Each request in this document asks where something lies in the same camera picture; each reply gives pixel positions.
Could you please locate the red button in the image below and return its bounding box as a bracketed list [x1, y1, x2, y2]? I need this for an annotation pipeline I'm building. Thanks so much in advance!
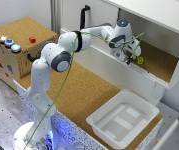
[0, 34, 8, 44]

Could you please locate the white plastic box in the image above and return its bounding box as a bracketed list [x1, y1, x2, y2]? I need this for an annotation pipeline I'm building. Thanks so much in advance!
[85, 88, 161, 150]

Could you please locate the blue button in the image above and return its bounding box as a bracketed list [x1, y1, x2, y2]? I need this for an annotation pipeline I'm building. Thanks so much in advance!
[4, 38, 15, 48]

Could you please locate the black drawer handle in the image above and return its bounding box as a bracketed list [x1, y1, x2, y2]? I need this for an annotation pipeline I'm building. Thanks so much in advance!
[26, 51, 40, 63]

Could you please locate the black door handle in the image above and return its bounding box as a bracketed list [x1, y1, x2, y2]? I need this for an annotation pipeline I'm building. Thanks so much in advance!
[79, 4, 92, 33]

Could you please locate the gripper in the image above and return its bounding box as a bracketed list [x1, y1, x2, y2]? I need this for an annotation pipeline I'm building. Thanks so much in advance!
[109, 41, 143, 63]

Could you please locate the green button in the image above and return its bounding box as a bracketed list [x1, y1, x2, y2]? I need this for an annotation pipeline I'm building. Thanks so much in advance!
[10, 43, 23, 54]

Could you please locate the yellow block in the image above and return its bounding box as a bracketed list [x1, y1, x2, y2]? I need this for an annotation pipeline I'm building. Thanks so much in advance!
[136, 56, 145, 66]

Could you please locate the white cabinet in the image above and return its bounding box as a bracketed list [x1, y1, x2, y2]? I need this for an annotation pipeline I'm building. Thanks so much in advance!
[59, 0, 179, 106]

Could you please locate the white sliding door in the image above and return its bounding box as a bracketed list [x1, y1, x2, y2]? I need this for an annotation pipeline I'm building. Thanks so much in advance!
[61, 0, 122, 38]

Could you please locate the pink block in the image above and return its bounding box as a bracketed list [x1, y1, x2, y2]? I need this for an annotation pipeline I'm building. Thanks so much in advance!
[29, 35, 37, 44]

